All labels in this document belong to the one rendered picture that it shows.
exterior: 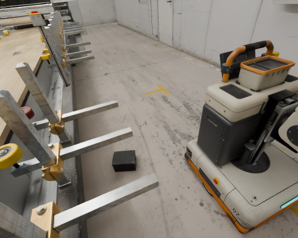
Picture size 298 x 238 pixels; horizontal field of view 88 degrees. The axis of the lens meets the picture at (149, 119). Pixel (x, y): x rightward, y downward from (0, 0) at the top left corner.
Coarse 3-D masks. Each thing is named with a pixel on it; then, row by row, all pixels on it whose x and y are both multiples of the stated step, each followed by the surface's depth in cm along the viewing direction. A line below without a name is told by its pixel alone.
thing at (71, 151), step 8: (128, 128) 65; (104, 136) 62; (112, 136) 62; (120, 136) 63; (128, 136) 64; (80, 144) 60; (88, 144) 59; (96, 144) 60; (104, 144) 62; (64, 152) 57; (72, 152) 58; (80, 152) 59; (32, 160) 56; (16, 168) 53; (24, 168) 53; (32, 168) 55; (40, 168) 56; (16, 176) 54
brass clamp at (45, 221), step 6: (48, 204) 40; (54, 204) 41; (48, 210) 39; (54, 210) 40; (60, 210) 43; (36, 216) 38; (42, 216) 38; (48, 216) 38; (36, 222) 37; (42, 222) 37; (48, 222) 37; (42, 228) 36; (48, 228) 36; (48, 234) 35; (54, 234) 37
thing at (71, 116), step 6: (108, 102) 82; (114, 102) 82; (90, 108) 79; (96, 108) 79; (102, 108) 80; (108, 108) 82; (66, 114) 77; (72, 114) 76; (78, 114) 77; (84, 114) 78; (90, 114) 80; (42, 120) 74; (66, 120) 76; (36, 126) 72; (42, 126) 73; (48, 126) 74
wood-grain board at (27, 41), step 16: (16, 32) 294; (32, 32) 275; (0, 48) 184; (16, 48) 177; (32, 48) 170; (0, 64) 130; (16, 64) 126; (32, 64) 123; (0, 80) 101; (16, 80) 98; (16, 96) 80; (0, 128) 60; (0, 144) 55
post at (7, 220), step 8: (0, 208) 25; (8, 208) 27; (0, 216) 25; (8, 216) 26; (16, 216) 28; (0, 224) 24; (8, 224) 26; (16, 224) 27; (24, 224) 29; (32, 224) 31; (0, 232) 25; (8, 232) 25; (16, 232) 27; (24, 232) 29; (32, 232) 31; (40, 232) 33
